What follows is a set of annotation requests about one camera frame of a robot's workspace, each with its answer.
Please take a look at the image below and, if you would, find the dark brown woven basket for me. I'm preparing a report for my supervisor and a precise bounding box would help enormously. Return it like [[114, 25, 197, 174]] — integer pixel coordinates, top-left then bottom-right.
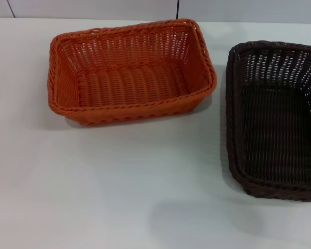
[[224, 40, 311, 202]]

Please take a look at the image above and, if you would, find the orange woven plastic basket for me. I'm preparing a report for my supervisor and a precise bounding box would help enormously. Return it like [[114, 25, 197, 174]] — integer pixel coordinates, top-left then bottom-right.
[[47, 18, 218, 127]]

